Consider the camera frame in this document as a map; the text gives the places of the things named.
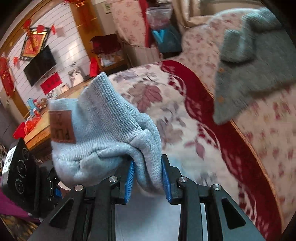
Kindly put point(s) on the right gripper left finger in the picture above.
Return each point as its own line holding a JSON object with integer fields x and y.
{"x": 88, "y": 213}

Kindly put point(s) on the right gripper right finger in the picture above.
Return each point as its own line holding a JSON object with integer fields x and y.
{"x": 207, "y": 213}

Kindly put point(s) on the light grey sweatpants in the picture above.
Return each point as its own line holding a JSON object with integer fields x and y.
{"x": 92, "y": 134}

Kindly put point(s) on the wooden tv cabinet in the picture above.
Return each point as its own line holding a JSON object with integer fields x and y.
{"x": 41, "y": 133}

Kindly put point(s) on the red floral plush blanket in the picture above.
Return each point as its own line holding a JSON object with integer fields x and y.
{"x": 182, "y": 108}

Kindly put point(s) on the red banner sign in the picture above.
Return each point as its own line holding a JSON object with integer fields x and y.
{"x": 51, "y": 83}

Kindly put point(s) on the pink floral quilt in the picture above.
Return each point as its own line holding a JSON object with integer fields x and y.
{"x": 268, "y": 123}

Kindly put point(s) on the framed red fu picture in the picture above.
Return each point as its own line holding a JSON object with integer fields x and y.
{"x": 34, "y": 42}

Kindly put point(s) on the dark red cloth on shelf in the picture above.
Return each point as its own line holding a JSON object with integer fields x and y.
{"x": 106, "y": 44}

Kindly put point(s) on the grey knitted cardigan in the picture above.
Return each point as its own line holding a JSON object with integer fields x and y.
{"x": 254, "y": 61}

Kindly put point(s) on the teal bag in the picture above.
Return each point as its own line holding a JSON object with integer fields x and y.
{"x": 167, "y": 39}

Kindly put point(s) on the clear plastic bag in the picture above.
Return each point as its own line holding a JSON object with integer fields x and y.
{"x": 159, "y": 17}

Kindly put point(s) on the beige curtain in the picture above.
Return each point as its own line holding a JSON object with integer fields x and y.
{"x": 189, "y": 13}

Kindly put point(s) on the black wall television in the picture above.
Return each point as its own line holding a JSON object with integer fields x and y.
{"x": 40, "y": 65}

